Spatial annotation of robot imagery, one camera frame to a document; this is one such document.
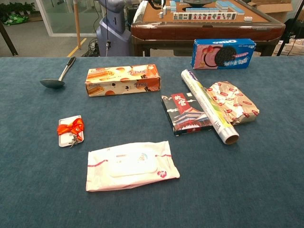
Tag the blue mahjong tile stack diagonal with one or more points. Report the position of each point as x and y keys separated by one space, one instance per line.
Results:
x=229 y=6

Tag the single white mahjong tile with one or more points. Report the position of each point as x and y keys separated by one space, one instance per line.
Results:
x=247 y=18

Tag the grey robot pedestal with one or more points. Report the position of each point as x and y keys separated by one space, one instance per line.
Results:
x=114 y=35

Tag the white plastic crate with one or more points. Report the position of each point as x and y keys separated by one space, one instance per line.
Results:
x=291 y=48

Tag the face-up mahjong tile row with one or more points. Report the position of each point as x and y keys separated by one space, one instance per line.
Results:
x=204 y=16

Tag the card with orange lanyard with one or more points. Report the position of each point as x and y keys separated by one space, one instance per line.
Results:
x=71 y=134

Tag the black slanted table leg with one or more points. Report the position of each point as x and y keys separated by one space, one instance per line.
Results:
x=8 y=40

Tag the dark palace print box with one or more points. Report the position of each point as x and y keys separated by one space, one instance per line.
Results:
x=187 y=118

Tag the orange biscuit box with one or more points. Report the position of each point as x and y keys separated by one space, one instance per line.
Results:
x=123 y=80

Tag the black tripod stand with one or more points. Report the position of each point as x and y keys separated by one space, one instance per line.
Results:
x=288 y=31

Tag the cling film roll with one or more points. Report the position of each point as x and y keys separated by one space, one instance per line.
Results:
x=209 y=107

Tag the upright white mahjong tile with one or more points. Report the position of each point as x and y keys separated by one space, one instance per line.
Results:
x=161 y=14

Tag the brown mahjong table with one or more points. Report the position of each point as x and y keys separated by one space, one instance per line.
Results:
x=204 y=31

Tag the green potted plants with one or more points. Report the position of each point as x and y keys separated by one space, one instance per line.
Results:
x=16 y=8

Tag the green bag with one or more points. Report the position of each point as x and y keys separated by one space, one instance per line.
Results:
x=15 y=19

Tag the blue Oreo cookie box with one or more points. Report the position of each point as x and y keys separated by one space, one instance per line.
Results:
x=223 y=55

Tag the gold foil package red labels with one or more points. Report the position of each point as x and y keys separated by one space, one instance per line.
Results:
x=235 y=102

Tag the blue-backed mahjong tile row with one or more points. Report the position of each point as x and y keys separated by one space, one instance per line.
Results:
x=202 y=10

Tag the brown cardboard box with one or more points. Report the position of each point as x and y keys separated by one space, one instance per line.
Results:
x=273 y=9

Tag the wooden pole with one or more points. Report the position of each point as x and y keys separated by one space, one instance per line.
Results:
x=77 y=23

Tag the white pink wet wipes pack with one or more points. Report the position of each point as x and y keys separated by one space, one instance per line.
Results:
x=133 y=166

